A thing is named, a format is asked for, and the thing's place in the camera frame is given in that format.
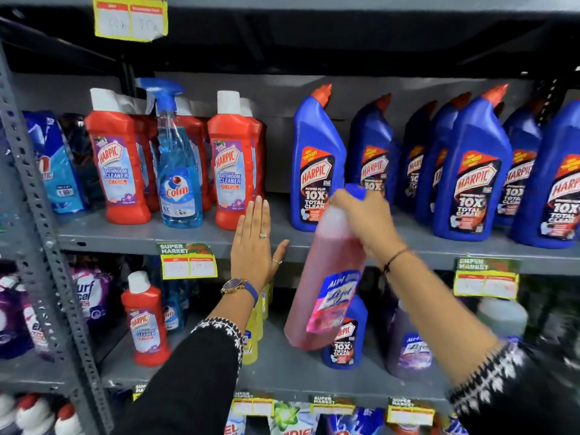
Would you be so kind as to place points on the person's right hand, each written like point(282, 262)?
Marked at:
point(374, 224)

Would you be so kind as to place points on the person's left hand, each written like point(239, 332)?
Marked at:
point(251, 255)

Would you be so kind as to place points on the person's left thumb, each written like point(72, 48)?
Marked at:
point(279, 254)

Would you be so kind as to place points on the person's right fingers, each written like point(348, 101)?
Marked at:
point(349, 208)

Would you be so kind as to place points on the person's left middle finger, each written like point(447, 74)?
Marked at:
point(257, 215)

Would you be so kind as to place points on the person's left little finger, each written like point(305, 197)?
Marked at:
point(239, 228)

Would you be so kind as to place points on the pink floor cleaner bottle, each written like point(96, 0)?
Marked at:
point(326, 276)

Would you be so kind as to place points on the person's right forearm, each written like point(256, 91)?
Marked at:
point(444, 321)

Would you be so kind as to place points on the person's left forearm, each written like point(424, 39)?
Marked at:
point(199, 380)

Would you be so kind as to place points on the yellow cleaner bottle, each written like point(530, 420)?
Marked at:
point(251, 339)
point(267, 301)

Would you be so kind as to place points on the yellow shelf price tag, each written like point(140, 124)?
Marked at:
point(130, 18)
point(138, 391)
point(332, 405)
point(487, 280)
point(410, 414)
point(188, 265)
point(252, 405)

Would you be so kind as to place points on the blue glass cleaner spray bottle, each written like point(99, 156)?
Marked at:
point(179, 185)

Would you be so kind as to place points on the grey metal shelving rack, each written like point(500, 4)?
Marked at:
point(136, 233)

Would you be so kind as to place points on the small blue glass cleaner bottle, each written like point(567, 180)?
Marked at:
point(172, 312)

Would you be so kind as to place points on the small blue toilet cleaner bottle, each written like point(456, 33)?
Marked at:
point(346, 346)

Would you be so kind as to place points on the row of blue toilet cleaner bottles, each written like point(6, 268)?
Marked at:
point(473, 176)

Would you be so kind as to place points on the small red bathroom cleaner bottle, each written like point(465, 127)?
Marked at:
point(147, 330)

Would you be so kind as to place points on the lavender floor cleaner bottle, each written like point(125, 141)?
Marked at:
point(408, 353)

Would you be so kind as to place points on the purple detergent pouch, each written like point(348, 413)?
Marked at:
point(9, 317)
point(36, 330)
point(93, 296)

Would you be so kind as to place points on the green and white detergent pack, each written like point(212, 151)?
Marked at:
point(292, 421)

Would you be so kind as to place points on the dark detergent pouch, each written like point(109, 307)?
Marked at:
point(84, 149)

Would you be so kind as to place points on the white and blue detergent pack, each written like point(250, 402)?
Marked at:
point(234, 425)

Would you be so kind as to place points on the pale translucent cleaner bottle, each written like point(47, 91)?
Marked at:
point(500, 317)

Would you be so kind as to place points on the blue detergent pouch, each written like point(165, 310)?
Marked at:
point(56, 167)

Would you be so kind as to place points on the orange detergent pack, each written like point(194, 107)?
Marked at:
point(408, 430)

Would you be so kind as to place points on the white bottle with red cap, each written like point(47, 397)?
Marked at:
point(7, 416)
point(68, 423)
point(34, 416)

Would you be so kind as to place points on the grey perforated upright post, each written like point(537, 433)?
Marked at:
point(45, 231)

